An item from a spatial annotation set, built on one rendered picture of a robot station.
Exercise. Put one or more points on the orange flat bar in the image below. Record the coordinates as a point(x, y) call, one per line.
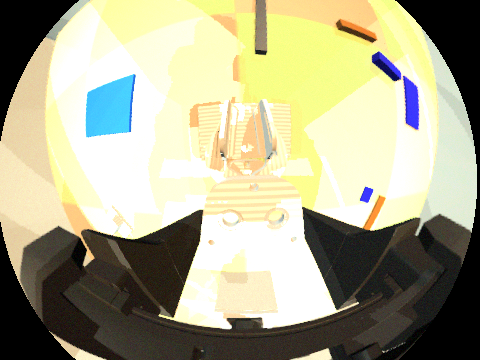
point(375, 211)

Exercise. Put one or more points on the dark grey long flat bar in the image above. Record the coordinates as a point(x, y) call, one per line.
point(261, 28)

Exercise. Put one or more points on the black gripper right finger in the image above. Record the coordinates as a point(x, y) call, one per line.
point(347, 255)

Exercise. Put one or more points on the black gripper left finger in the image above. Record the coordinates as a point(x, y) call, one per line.
point(159, 262)

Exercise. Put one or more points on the blue flat plate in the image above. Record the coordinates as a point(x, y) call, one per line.
point(109, 108)

